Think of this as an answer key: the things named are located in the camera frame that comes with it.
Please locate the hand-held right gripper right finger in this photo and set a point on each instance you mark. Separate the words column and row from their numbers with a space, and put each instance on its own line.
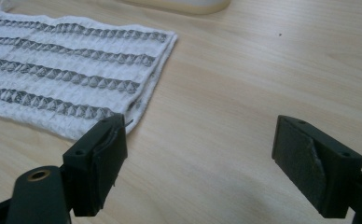
column 319, row 174

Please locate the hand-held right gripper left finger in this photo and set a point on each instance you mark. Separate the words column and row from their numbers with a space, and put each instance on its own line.
column 98, row 174

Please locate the cream round container base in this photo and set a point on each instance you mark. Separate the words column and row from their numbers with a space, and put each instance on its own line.
column 182, row 4

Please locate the white grey-striped waffle towel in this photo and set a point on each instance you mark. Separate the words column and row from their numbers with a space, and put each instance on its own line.
column 61, row 74

